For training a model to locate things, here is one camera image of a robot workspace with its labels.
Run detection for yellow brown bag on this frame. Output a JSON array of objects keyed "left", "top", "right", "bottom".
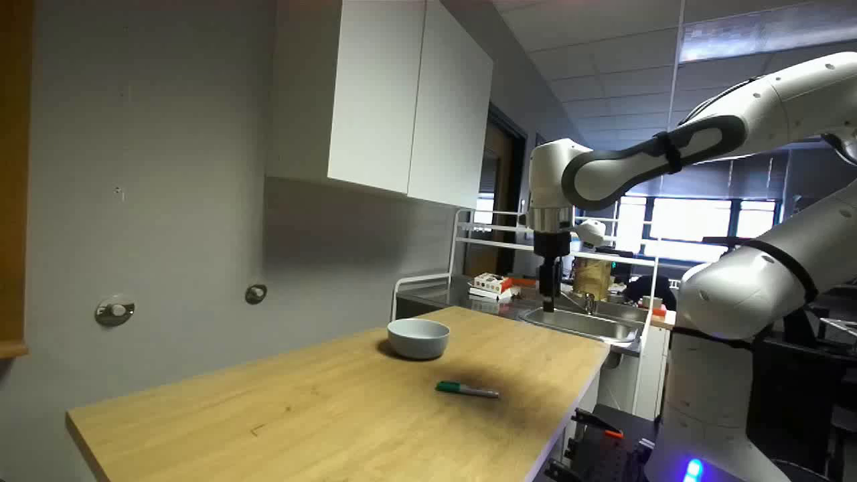
[{"left": 573, "top": 256, "right": 617, "bottom": 303}]

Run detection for white wall cabinet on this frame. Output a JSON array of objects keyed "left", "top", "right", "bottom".
[{"left": 265, "top": 0, "right": 495, "bottom": 214}]

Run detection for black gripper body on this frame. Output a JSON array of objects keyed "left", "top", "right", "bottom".
[{"left": 530, "top": 228, "right": 573, "bottom": 268}]

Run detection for white metal rack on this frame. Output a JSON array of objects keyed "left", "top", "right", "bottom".
[{"left": 389, "top": 205, "right": 666, "bottom": 356}]

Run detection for white orange box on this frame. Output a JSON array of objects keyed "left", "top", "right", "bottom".
[{"left": 468, "top": 271, "right": 516, "bottom": 303}]

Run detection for white bowl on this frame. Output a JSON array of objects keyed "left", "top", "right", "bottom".
[{"left": 384, "top": 316, "right": 453, "bottom": 364}]

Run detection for black device with red parts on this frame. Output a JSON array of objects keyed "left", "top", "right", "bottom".
[{"left": 543, "top": 405, "right": 657, "bottom": 482}]

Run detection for green capped marker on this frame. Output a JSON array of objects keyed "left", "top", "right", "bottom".
[{"left": 433, "top": 376, "right": 504, "bottom": 401}]

